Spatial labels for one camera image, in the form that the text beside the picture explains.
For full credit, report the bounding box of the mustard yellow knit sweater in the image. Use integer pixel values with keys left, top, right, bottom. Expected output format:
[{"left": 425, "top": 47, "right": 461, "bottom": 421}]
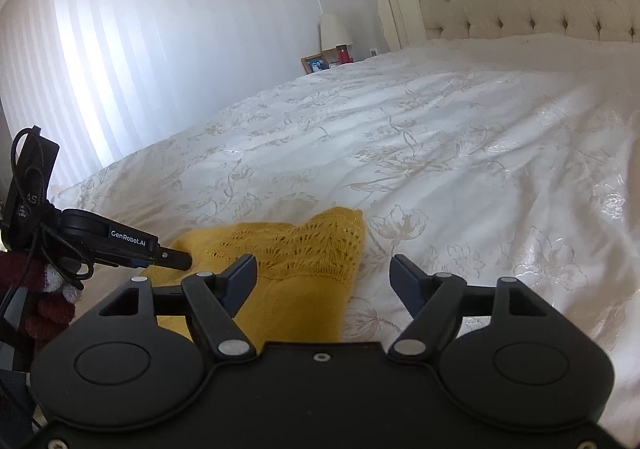
[{"left": 140, "top": 206, "right": 368, "bottom": 345}]

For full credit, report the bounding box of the hand in dark red glove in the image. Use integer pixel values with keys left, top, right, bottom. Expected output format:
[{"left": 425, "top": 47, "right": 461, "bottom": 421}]
[{"left": 1, "top": 252, "right": 81, "bottom": 347}]

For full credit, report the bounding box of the white embroidered bedspread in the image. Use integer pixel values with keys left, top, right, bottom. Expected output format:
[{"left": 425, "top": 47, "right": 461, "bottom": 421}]
[{"left": 56, "top": 35, "right": 639, "bottom": 446}]

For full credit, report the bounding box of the red bottle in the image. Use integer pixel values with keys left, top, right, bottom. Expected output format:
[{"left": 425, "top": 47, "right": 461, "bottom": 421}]
[{"left": 335, "top": 45, "right": 352, "bottom": 64}]

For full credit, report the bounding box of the white table lamp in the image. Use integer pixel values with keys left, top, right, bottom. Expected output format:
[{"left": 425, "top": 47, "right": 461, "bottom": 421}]
[{"left": 320, "top": 13, "right": 352, "bottom": 51}]

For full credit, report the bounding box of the wooden picture frame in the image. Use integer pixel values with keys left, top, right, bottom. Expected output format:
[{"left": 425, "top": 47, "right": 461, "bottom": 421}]
[{"left": 300, "top": 52, "right": 330, "bottom": 74}]

